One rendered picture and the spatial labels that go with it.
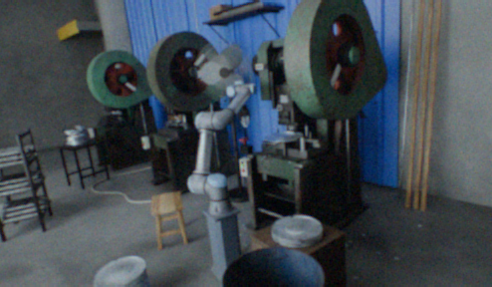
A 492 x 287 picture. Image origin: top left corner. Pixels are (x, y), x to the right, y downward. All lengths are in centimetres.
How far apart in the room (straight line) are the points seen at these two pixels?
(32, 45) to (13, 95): 113
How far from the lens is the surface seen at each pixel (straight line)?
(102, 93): 482
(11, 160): 353
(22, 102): 821
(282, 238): 182
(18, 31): 833
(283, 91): 238
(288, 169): 230
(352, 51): 211
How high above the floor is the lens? 132
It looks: 14 degrees down
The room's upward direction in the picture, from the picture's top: 6 degrees counter-clockwise
